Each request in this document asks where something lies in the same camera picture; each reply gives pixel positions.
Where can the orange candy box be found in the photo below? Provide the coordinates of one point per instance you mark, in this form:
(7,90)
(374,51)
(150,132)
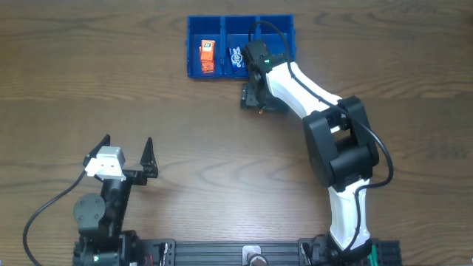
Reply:
(207,67)
(207,50)

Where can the blue tray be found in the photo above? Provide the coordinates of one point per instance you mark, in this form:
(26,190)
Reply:
(207,26)

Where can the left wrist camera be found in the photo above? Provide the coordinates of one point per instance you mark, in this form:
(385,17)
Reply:
(105,164)

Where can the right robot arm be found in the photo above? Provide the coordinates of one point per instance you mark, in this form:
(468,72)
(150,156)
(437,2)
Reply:
(295,88)

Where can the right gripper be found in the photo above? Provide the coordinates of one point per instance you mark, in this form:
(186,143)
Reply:
(251,99)

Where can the mounting rail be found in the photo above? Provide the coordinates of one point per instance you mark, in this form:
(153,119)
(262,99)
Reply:
(207,253)

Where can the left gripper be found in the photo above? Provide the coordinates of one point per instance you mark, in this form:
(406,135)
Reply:
(135,176)

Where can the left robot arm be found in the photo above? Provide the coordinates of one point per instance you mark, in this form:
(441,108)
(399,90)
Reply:
(111,210)

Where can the blue candy pack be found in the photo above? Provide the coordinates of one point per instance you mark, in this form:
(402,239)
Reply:
(235,59)

